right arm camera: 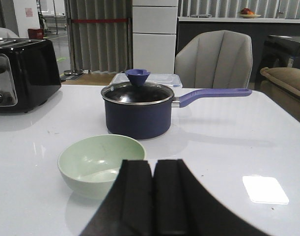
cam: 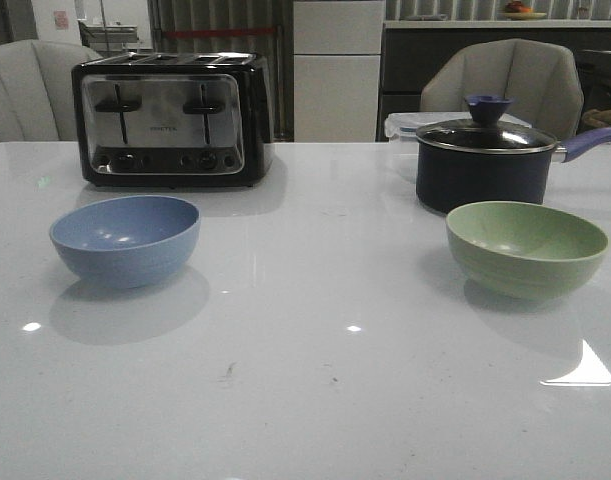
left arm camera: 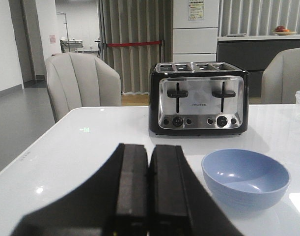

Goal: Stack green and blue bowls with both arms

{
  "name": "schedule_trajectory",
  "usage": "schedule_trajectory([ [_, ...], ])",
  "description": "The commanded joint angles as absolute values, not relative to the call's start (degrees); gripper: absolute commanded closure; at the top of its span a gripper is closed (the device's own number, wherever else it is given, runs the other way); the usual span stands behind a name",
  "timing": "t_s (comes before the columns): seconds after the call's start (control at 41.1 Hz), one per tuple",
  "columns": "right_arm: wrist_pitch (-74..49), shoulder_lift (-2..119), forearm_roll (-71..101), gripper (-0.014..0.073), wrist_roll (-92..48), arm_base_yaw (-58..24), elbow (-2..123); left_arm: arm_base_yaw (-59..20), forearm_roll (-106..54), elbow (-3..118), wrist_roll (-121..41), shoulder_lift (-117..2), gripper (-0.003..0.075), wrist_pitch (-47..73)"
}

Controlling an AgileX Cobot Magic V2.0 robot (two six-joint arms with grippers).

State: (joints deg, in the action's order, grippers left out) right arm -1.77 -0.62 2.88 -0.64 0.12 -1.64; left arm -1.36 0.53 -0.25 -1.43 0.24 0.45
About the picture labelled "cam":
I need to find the blue bowl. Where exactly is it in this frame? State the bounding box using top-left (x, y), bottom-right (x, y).
top-left (49, 195), bottom-right (201, 289)

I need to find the green bowl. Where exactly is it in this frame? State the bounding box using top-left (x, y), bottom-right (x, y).
top-left (446, 201), bottom-right (609, 300)

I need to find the clear plastic food container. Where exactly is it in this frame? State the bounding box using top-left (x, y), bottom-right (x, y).
top-left (384, 111), bottom-right (531, 144)

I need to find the dark blue saucepan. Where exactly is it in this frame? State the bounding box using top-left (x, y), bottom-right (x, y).
top-left (416, 127), bottom-right (611, 213)

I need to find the black silver four-slot toaster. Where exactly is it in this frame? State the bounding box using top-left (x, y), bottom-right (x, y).
top-left (71, 52), bottom-right (274, 188)

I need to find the white refrigerator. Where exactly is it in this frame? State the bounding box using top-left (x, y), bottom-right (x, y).
top-left (293, 1), bottom-right (386, 142)

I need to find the glass pot lid blue knob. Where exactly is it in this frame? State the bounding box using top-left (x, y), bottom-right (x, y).
top-left (416, 95), bottom-right (557, 153)

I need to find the dark kitchen counter cabinet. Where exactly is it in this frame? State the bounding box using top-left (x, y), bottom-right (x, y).
top-left (376, 19), bottom-right (611, 141)

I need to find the metal cart in background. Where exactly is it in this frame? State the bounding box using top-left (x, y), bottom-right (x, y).
top-left (78, 20), bottom-right (139, 57)

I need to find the beige chair right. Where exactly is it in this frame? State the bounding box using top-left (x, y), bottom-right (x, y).
top-left (420, 38), bottom-right (584, 140)

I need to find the beige chair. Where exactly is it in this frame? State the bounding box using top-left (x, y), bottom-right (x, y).
top-left (0, 39), bottom-right (100, 142)
top-left (420, 38), bottom-right (584, 140)

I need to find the fruit bowl on counter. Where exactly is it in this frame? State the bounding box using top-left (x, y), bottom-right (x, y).
top-left (500, 0), bottom-right (547, 21)

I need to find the beige chair left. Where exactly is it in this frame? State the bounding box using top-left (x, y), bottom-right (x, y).
top-left (0, 39), bottom-right (100, 142)

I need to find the wicker basket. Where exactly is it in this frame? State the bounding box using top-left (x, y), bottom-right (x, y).
top-left (579, 109), bottom-right (611, 132)

